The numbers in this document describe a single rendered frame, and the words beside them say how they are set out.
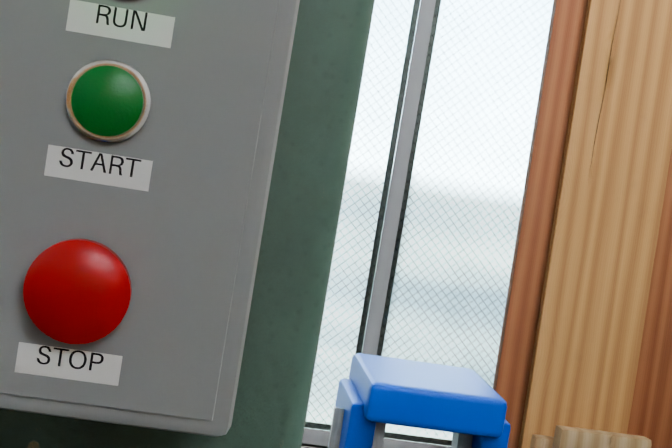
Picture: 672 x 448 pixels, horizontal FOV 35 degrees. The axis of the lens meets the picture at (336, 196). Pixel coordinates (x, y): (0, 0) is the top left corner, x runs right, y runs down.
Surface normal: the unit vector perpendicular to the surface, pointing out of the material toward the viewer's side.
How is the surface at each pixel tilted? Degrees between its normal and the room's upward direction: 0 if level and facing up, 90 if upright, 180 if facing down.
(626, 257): 87
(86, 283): 90
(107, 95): 87
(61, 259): 82
